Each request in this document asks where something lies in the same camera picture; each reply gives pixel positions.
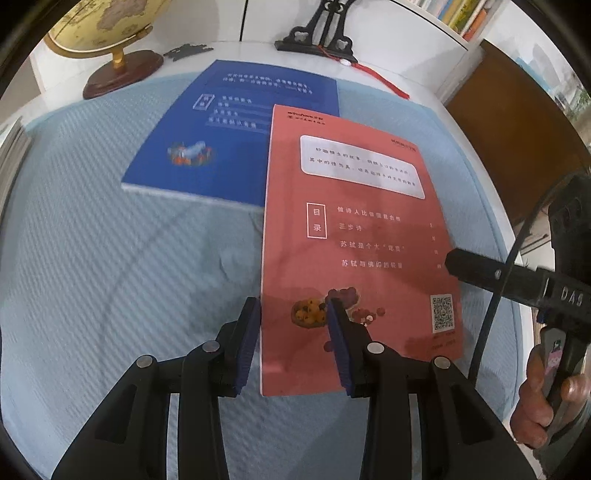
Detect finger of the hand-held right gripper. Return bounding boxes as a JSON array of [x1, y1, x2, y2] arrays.
[[443, 248, 550, 306]]

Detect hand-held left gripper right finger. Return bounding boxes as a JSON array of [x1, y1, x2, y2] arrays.
[[325, 298, 539, 480]]

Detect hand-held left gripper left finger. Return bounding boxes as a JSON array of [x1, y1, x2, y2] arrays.
[[51, 296, 263, 480]]

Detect salmon red back cover book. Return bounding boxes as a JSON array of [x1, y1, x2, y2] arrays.
[[259, 104, 465, 398]]

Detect pile of thin books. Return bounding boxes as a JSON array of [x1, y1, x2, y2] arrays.
[[0, 117, 31, 219]]

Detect row of shelved books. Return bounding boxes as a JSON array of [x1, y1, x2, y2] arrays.
[[410, 0, 502, 43]]

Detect person's right hand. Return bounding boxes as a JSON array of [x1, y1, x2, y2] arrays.
[[510, 344, 591, 448]]

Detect light blue textured mat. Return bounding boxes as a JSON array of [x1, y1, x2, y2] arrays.
[[0, 69, 526, 480]]

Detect brown wooden furniture panel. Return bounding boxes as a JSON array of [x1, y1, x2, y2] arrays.
[[444, 39, 591, 177]]

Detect blue back cover book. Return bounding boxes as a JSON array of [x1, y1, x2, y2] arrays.
[[121, 59, 341, 214]]

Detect red tassel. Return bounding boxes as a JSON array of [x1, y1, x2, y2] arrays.
[[318, 44, 411, 100]]

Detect round fan red flowers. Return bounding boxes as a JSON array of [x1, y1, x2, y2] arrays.
[[242, 0, 506, 95]]

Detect black carved fan stand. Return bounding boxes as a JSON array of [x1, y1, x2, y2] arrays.
[[274, 0, 359, 64]]

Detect black metal ornament piece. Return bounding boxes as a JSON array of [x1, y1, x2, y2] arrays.
[[163, 42, 215, 62]]

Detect yellow globe on wooden base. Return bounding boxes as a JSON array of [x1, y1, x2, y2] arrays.
[[46, 0, 173, 100]]

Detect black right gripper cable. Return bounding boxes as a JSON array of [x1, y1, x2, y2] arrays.
[[468, 180, 579, 387]]

